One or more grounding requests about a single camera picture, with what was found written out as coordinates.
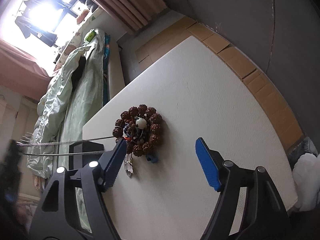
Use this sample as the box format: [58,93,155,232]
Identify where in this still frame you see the orange plush toy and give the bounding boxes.
[76,9,90,23]

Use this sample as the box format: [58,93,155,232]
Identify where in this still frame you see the black garment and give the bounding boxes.
[71,56,87,84]

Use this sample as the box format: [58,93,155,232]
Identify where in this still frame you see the silver chain necklace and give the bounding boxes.
[15,135,118,157]

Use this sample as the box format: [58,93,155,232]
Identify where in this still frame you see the cardboard floor sheets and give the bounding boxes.
[135,16,304,150]

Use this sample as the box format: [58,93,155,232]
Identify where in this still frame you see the blue patterned sheet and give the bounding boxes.
[102,34,112,75]

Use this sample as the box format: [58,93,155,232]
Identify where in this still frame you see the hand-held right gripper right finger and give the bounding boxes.
[195,137,295,240]

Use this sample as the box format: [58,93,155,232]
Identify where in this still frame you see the pink curtain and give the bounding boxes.
[79,0,167,33]
[0,39,53,99]

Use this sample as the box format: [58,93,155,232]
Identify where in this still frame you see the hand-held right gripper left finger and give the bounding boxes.
[29,138,127,240]

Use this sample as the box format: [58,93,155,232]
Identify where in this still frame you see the white bed frame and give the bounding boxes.
[103,41,126,105]

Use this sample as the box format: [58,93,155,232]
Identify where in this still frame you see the green box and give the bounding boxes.
[84,29,97,43]

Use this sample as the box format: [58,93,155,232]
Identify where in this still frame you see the black jewelry box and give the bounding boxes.
[68,141,104,171]

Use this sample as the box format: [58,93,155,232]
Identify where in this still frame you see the white cloth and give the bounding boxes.
[287,137,320,212]

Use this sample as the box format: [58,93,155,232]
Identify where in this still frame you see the hanging dark clothes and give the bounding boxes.
[15,0,78,48]

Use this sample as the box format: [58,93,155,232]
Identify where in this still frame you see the patterned window seat cushion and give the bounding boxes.
[52,12,100,73]

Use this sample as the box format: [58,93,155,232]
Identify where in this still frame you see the brown seed bead bracelet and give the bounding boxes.
[112,104,163,157]

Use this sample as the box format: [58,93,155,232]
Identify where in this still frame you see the white round bead pendant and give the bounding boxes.
[135,117,147,130]

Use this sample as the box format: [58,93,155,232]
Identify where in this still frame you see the blue bead bracelet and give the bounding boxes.
[123,120,160,164]

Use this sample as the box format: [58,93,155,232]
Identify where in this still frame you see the light green duvet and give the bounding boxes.
[26,29,105,179]

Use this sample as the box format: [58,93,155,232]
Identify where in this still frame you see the clear crystal pendant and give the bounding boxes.
[124,154,134,178]

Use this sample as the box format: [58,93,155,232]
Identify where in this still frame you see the green bed sheet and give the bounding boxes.
[56,34,108,145]

